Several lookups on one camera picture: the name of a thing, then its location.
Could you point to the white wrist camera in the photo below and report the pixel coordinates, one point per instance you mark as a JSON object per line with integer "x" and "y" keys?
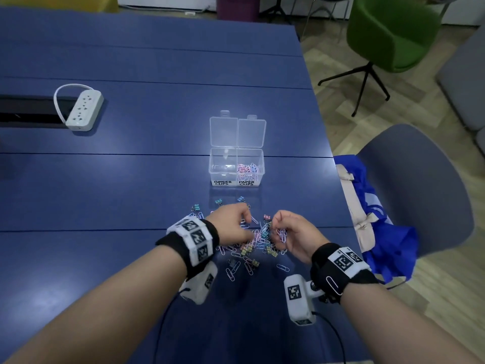
{"x": 197, "y": 288}
{"x": 299, "y": 310}

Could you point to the person's left hand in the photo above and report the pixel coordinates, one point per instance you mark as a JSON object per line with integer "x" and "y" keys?
{"x": 231, "y": 223}

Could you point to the small heap of paper clips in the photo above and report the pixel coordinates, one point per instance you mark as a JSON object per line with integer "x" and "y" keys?
{"x": 248, "y": 168}

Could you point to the purple stool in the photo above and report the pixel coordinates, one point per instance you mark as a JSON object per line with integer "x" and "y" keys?
{"x": 238, "y": 7}

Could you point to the grey sofa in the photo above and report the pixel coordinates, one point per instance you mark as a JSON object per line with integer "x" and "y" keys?
{"x": 466, "y": 83}

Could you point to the green chair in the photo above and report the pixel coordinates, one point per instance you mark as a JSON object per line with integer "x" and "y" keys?
{"x": 390, "y": 34}

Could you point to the yellow chair with black legs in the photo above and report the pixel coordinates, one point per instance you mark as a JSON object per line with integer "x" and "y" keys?
{"x": 279, "y": 3}

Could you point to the large yellow chair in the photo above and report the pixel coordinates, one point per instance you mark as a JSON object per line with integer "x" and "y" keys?
{"x": 57, "y": 2}

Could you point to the blue bag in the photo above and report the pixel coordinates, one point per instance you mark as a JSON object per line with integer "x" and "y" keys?
{"x": 398, "y": 242}

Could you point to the person's left forearm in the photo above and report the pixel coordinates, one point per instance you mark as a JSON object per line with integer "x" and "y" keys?
{"x": 102, "y": 310}

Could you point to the person's right hand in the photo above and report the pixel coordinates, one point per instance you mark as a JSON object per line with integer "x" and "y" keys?
{"x": 303, "y": 238}

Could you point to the pile of paper clips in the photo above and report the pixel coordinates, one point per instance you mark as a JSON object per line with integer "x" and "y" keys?
{"x": 261, "y": 242}

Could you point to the person's right forearm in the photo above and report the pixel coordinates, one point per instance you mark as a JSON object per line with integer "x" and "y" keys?
{"x": 390, "y": 326}

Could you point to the black marker wristband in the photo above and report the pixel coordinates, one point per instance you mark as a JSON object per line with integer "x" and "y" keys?
{"x": 322, "y": 269}
{"x": 178, "y": 253}

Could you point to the clear two-compartment plastic box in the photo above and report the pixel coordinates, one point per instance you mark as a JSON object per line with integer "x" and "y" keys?
{"x": 223, "y": 166}

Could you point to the bunch of paper clips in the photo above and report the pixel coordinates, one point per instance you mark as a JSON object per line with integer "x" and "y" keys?
{"x": 282, "y": 235}

